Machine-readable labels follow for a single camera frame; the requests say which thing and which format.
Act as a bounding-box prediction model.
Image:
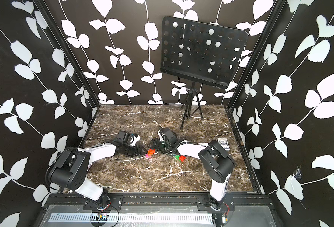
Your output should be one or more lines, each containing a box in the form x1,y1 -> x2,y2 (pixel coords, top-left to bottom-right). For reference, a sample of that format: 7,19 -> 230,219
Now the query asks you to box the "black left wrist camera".
113,130 -> 133,145

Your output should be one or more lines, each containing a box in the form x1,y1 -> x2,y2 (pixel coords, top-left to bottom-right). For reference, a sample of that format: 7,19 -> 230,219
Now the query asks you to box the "black mounting rail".
83,192 -> 275,212

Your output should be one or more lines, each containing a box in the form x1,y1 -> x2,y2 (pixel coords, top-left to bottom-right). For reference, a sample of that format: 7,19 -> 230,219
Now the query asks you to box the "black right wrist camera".
158,127 -> 177,144

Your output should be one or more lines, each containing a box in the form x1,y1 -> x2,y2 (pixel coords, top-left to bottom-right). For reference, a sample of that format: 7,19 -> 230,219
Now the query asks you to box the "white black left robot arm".
45,131 -> 142,203

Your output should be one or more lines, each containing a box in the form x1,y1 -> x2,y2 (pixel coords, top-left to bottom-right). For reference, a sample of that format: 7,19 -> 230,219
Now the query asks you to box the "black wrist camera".
113,130 -> 133,145
158,127 -> 177,144

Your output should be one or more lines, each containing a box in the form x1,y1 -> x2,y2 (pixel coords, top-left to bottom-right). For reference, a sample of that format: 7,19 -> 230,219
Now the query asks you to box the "red lego brick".
179,156 -> 186,162

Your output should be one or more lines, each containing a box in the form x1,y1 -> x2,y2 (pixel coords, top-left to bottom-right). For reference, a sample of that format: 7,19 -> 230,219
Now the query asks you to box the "white perforated cable duct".
47,213 -> 213,224

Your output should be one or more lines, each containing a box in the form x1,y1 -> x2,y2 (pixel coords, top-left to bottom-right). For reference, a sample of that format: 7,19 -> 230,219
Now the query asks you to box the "orange lego brick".
148,149 -> 156,156

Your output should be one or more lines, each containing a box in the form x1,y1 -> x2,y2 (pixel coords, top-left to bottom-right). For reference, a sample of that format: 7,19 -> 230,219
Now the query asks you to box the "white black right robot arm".
149,128 -> 236,210

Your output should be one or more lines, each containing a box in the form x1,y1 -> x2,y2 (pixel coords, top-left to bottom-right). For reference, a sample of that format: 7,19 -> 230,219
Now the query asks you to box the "black music stand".
160,16 -> 249,120

